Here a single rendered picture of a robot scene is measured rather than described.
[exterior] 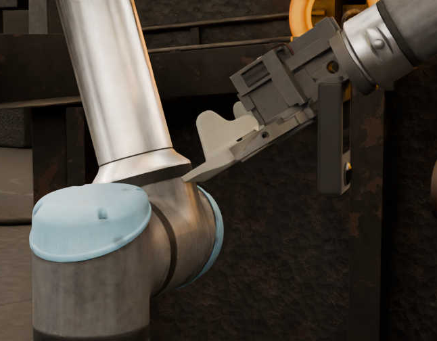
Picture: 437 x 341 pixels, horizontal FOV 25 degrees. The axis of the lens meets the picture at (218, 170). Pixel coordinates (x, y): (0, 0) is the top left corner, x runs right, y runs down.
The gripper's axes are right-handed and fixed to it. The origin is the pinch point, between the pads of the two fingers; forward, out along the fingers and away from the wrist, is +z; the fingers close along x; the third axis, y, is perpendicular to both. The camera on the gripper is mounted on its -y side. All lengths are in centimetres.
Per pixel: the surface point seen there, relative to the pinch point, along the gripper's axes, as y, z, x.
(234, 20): 26, 11, -88
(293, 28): 17, 0, -80
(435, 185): -18, -11, -57
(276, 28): 20, 4, -88
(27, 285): 5, 122, -155
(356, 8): 15, -10, -89
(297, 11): 19, -2, -80
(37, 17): 175, 244, -538
